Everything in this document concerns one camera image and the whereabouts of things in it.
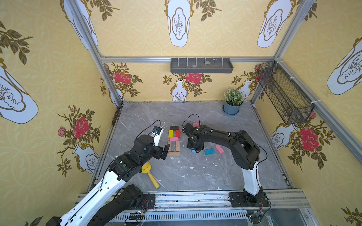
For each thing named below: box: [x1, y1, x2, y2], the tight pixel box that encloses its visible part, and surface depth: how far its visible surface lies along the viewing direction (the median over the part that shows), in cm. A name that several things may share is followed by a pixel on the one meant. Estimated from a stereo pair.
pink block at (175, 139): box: [169, 136, 179, 142], surface depth 100 cm
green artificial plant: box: [223, 87, 248, 107], surface depth 105 cm
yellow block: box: [168, 129, 174, 139], surface depth 102 cm
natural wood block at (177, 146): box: [175, 141, 181, 152], surface depth 96 cm
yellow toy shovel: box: [141, 161, 161, 190], surface depth 83 cm
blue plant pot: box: [222, 100, 243, 115], surface depth 109 cm
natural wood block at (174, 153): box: [168, 151, 181, 157], surface depth 92 cm
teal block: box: [204, 148, 215, 155], surface depth 94 cm
